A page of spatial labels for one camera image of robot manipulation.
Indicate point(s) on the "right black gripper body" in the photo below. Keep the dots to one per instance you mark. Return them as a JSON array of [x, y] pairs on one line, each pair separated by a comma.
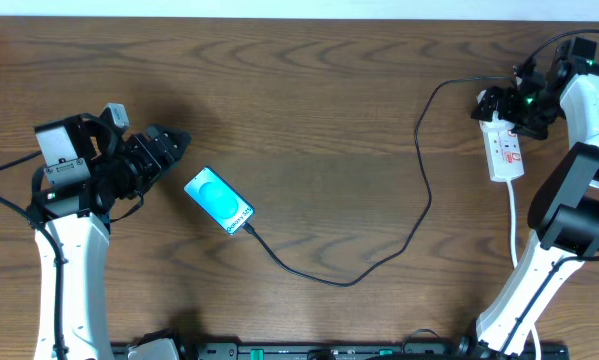
[[530, 112]]

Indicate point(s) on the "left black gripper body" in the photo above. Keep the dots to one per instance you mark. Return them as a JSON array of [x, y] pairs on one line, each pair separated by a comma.
[[143, 167]]

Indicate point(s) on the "Galaxy S25 smartphone cyan screen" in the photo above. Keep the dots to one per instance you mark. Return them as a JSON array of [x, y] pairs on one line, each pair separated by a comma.
[[219, 200]]

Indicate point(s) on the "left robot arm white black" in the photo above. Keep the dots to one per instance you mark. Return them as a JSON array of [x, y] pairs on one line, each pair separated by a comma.
[[90, 164]]

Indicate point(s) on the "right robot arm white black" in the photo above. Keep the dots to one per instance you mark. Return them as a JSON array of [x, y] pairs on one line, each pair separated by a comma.
[[563, 217]]

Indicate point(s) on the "white USB charger adapter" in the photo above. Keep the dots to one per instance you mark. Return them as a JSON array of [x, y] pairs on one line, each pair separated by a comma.
[[480, 99]]

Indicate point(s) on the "white power strip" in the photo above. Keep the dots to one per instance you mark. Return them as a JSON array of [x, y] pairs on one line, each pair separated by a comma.
[[502, 150]]

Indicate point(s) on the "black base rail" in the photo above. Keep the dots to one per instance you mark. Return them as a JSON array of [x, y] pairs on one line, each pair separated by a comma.
[[426, 349]]

